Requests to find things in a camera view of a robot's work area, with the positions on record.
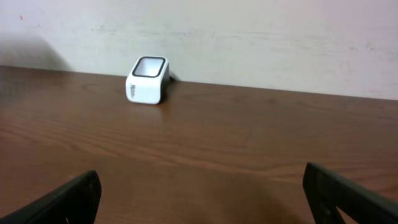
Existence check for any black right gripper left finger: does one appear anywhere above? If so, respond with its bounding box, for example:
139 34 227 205
1 170 101 224

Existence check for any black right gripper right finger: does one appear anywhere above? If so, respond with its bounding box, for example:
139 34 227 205
302 162 397 224

